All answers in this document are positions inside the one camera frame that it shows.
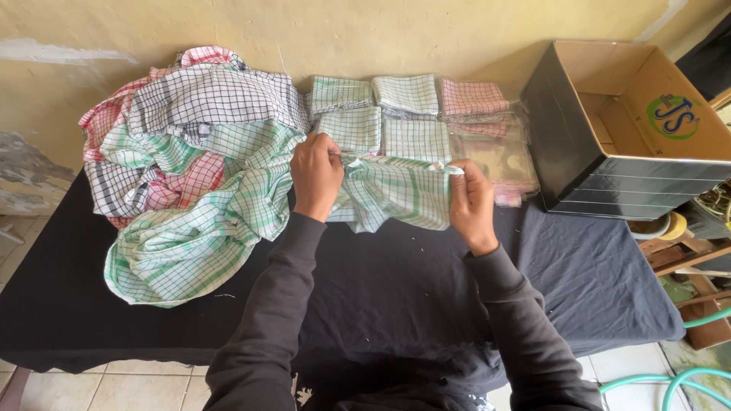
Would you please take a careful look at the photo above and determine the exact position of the heap of unfolded checked cloths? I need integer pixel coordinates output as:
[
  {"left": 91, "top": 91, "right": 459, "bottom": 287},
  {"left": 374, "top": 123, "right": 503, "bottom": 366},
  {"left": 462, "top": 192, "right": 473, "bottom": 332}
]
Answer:
[{"left": 78, "top": 46, "right": 311, "bottom": 309}]

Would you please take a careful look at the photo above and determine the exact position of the person's right hand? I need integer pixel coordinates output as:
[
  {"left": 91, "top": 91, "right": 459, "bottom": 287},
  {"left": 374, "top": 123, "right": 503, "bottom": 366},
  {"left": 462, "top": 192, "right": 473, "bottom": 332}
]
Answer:
[{"left": 448, "top": 158, "right": 501, "bottom": 258}]

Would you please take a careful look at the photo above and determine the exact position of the stack of clear plastic bags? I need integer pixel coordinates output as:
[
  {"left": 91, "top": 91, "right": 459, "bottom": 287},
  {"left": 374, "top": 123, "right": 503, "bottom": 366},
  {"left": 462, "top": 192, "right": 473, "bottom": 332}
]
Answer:
[{"left": 447, "top": 112, "right": 541, "bottom": 209}]

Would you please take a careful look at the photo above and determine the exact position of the black table cover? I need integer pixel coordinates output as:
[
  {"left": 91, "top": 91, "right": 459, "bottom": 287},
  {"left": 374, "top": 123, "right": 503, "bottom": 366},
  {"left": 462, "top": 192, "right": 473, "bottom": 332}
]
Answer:
[{"left": 0, "top": 167, "right": 686, "bottom": 395}]

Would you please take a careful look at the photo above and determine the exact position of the person's left hand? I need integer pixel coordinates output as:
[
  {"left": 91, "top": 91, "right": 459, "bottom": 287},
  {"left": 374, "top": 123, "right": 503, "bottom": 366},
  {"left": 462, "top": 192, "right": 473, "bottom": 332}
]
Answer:
[{"left": 289, "top": 132, "right": 346, "bottom": 224}]

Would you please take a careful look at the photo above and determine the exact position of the green garden hose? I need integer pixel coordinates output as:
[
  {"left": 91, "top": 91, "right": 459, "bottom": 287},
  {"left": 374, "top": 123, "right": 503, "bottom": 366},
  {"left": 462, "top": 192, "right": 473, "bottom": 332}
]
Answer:
[{"left": 599, "top": 307, "right": 731, "bottom": 411}]

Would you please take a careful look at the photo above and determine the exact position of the dark fabric sheet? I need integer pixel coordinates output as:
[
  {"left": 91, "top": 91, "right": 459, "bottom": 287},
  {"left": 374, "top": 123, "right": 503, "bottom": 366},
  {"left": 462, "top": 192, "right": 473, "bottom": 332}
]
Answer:
[{"left": 675, "top": 11, "right": 731, "bottom": 104}]

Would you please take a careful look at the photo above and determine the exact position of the wooden frame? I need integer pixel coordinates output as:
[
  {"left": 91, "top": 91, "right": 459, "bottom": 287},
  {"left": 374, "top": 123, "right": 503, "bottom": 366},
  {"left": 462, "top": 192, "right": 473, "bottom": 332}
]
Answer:
[{"left": 636, "top": 227, "right": 731, "bottom": 351}]

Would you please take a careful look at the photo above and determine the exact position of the folded red cloth in bag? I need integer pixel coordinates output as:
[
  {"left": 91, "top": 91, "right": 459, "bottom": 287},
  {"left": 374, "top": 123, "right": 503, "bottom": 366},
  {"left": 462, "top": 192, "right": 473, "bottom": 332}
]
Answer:
[{"left": 439, "top": 78, "right": 511, "bottom": 118}]

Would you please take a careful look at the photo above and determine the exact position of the black cardboard box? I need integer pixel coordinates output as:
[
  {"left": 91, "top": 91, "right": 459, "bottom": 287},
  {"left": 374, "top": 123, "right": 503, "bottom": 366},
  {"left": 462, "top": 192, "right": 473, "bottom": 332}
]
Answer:
[{"left": 520, "top": 39, "right": 731, "bottom": 221}]

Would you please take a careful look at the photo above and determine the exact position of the green checked cloth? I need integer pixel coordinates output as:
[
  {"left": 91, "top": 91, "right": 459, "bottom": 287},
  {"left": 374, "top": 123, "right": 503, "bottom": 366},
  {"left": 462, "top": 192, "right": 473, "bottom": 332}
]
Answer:
[
  {"left": 381, "top": 115, "right": 452, "bottom": 164},
  {"left": 314, "top": 106, "right": 383, "bottom": 156},
  {"left": 309, "top": 75, "right": 374, "bottom": 116},
  {"left": 372, "top": 73, "right": 441, "bottom": 117},
  {"left": 327, "top": 152, "right": 466, "bottom": 234}
]

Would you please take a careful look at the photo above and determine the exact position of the person's black shirt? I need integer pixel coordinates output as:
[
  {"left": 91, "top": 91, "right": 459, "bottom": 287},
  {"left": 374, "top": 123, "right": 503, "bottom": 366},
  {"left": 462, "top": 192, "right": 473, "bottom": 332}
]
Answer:
[{"left": 290, "top": 365, "right": 499, "bottom": 411}]

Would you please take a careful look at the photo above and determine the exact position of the folded green checked cloth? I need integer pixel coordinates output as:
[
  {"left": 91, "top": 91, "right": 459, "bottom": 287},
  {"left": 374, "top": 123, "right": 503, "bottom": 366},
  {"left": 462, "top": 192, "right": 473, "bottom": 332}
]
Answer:
[
  {"left": 381, "top": 115, "right": 452, "bottom": 164},
  {"left": 372, "top": 73, "right": 441, "bottom": 117},
  {"left": 309, "top": 75, "right": 374, "bottom": 116},
  {"left": 314, "top": 106, "right": 383, "bottom": 156}
]

